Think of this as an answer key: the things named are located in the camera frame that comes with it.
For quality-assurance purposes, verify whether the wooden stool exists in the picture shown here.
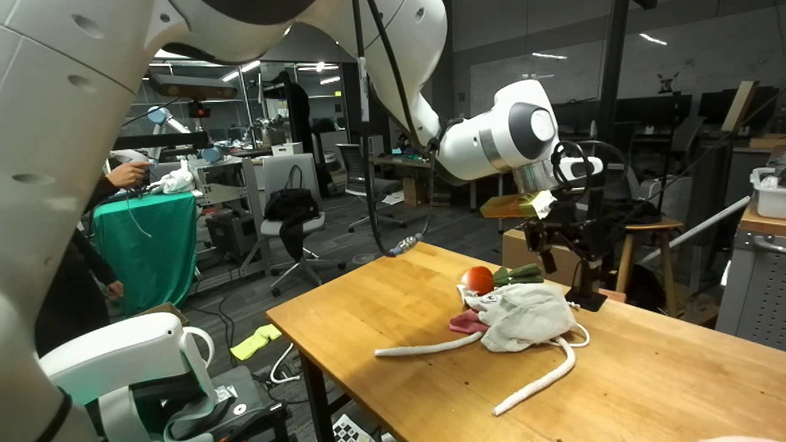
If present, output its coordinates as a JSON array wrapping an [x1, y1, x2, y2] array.
[[618, 220, 683, 314]]

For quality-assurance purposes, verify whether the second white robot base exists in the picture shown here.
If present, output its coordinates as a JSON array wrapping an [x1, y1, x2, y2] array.
[[43, 313, 290, 442]]

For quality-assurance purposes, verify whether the cardboard box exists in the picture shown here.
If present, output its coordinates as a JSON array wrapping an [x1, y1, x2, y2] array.
[[502, 229, 581, 285]]

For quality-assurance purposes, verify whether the pink cloth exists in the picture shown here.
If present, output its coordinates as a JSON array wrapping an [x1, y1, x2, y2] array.
[[451, 310, 487, 335]]

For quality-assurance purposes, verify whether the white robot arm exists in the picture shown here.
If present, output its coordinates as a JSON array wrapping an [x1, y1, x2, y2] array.
[[0, 0, 564, 442]]

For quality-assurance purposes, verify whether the white cloth towel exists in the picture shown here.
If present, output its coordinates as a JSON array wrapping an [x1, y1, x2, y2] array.
[[460, 285, 575, 355]]

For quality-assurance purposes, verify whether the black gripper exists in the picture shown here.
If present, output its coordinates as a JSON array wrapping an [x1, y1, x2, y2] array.
[[524, 217, 627, 271]]

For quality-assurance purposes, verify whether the black office chair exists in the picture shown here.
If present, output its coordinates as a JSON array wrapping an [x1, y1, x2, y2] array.
[[248, 156, 325, 296]]

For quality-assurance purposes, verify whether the person in background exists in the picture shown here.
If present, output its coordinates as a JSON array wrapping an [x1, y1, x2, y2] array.
[[33, 161, 155, 355]]

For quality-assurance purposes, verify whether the yellow paper on floor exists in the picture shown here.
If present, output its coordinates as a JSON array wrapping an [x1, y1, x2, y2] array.
[[232, 324, 284, 361]]

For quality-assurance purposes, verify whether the black camera stand pole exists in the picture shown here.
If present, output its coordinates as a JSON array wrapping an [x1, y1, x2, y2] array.
[[567, 0, 630, 313]]

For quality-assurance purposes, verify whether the red radish toy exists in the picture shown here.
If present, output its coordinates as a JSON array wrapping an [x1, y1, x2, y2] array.
[[462, 265, 544, 296]]

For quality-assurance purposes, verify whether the thick white rope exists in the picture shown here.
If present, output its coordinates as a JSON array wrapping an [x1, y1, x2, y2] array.
[[374, 329, 581, 418]]

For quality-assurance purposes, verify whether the white plastic bin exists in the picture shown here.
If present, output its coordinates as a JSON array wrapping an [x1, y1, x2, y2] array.
[[750, 168, 786, 220]]

